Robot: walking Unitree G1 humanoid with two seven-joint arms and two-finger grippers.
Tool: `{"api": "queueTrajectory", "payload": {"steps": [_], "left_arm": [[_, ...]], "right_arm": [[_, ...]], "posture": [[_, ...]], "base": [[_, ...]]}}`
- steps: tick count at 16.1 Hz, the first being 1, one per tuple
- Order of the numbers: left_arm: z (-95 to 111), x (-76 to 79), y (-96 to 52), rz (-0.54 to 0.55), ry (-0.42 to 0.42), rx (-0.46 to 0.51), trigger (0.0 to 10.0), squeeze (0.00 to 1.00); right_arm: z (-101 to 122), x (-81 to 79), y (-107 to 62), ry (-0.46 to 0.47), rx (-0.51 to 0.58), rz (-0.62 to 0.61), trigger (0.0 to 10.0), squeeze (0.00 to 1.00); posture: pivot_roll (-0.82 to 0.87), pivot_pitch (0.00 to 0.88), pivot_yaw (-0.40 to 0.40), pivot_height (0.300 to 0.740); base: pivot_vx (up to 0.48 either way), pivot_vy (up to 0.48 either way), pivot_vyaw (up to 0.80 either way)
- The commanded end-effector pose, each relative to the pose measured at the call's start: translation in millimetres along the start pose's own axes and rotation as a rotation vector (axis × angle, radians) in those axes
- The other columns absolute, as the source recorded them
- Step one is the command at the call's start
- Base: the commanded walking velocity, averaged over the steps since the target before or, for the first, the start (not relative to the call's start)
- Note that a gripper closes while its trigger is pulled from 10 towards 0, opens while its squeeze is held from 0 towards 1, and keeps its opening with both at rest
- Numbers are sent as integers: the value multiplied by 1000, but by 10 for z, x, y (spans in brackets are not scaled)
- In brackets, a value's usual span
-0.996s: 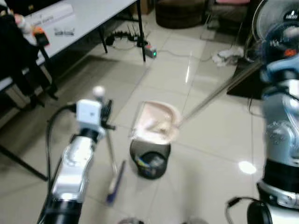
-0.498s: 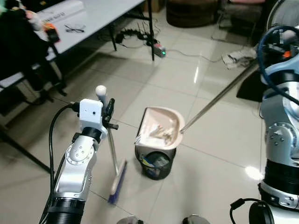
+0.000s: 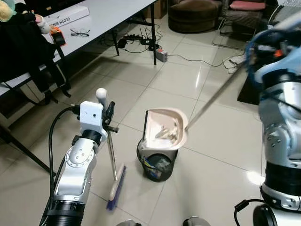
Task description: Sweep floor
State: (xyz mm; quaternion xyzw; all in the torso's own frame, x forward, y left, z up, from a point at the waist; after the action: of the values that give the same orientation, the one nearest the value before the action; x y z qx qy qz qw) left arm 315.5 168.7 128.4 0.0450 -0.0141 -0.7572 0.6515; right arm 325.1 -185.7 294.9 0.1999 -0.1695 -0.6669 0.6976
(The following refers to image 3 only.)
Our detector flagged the pink white soft item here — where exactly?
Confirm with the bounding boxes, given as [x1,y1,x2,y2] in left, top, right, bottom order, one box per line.
[34,15,51,34]

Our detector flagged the beige long-handled dustpan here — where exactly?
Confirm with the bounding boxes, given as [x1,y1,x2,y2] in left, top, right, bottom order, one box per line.
[143,60,249,152]

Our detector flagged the white crumpled cloth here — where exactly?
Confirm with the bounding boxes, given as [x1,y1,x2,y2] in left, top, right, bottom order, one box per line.
[223,55,246,75]

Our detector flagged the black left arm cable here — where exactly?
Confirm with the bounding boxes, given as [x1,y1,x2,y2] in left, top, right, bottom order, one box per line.
[48,105,82,198]

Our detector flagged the pale blue right wrist camera mount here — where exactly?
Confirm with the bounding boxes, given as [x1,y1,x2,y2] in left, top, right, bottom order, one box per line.
[255,45,301,81]

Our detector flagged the grey robot left foot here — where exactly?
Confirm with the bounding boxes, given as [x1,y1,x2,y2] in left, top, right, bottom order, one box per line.
[115,219,142,226]

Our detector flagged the blue looped cable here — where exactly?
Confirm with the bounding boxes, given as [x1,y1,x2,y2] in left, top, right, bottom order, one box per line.
[244,28,288,93]

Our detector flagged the teal yellow plush toy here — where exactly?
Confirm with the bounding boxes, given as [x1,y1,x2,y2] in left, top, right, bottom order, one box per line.
[0,0,17,23]

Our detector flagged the black bag with straps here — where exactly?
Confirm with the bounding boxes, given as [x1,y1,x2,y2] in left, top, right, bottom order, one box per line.
[0,0,72,104]

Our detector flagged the black-framed eyeglasses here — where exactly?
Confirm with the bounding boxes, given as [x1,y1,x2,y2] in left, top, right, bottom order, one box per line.
[70,28,91,38]

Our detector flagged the black adapters and cables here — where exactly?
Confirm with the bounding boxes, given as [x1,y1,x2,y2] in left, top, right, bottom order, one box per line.
[117,32,154,52]

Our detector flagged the dark wicker chair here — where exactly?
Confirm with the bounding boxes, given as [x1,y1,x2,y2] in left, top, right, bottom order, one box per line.
[220,0,269,28]

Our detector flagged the orange black handheld device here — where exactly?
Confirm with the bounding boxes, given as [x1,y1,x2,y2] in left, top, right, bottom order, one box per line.
[50,26,67,47]

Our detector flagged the broom with purple bristles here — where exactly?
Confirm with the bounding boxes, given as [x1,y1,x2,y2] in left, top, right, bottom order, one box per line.
[95,88,127,211]

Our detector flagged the black mesh waste bin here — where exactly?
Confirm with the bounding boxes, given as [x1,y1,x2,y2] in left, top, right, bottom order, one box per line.
[137,138,179,183]

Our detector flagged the round brown ottoman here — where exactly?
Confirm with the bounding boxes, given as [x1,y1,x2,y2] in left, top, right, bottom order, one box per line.
[167,0,223,34]

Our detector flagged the black cable with ferrite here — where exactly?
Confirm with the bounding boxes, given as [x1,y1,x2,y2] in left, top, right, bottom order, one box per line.
[234,198,267,226]

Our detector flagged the long white printed box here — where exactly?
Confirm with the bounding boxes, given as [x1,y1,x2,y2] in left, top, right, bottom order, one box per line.
[44,5,90,27]

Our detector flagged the grey robot right foot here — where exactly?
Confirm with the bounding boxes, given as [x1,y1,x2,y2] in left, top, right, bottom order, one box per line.
[182,216,211,226]

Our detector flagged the grey robot foot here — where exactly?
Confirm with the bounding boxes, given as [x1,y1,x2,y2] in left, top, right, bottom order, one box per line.
[182,216,211,226]
[115,219,142,226]

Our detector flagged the pink seat cushion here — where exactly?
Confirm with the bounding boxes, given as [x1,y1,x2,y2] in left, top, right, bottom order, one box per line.
[229,0,267,11]

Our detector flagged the grey power strip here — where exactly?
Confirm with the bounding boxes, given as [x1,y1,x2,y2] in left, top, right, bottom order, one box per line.
[155,48,169,63]

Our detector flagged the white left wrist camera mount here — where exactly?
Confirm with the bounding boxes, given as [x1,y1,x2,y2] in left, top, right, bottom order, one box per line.
[79,100,105,136]

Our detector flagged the white folding table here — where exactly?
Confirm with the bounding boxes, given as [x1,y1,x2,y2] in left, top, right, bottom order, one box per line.
[0,0,159,175]

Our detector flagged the white standing fan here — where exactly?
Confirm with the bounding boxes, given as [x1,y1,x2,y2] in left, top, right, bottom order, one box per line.
[267,4,301,37]

